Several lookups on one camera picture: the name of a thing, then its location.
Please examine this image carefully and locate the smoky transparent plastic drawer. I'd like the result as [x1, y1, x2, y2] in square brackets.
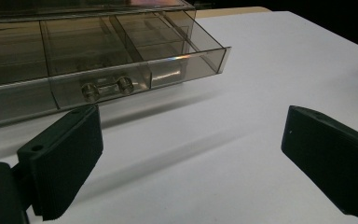
[0, 9, 232, 131]

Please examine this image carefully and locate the smoky transparent drawer cabinet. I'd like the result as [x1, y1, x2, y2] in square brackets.
[0, 0, 198, 23]

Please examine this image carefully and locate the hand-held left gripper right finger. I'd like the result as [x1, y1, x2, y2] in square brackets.
[281, 105, 358, 218]

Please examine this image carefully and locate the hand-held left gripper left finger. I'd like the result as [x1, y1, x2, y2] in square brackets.
[16, 104, 104, 222]

